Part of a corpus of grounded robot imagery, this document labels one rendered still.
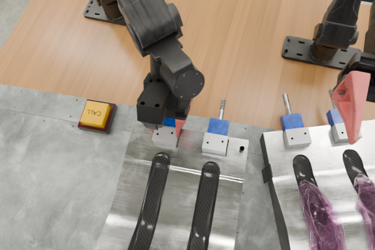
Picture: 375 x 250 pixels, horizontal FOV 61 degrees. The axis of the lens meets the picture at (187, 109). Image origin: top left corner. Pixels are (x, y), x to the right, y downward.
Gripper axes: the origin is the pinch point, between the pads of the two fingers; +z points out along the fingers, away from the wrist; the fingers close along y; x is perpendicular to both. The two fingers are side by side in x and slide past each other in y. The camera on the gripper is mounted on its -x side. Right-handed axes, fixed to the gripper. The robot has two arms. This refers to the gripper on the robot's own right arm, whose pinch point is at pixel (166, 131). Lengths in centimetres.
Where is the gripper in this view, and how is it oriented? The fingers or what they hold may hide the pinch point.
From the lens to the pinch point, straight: 68.9
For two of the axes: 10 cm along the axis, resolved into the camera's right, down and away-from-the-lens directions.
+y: 9.8, 1.5, -1.5
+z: -0.3, 8.0, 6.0
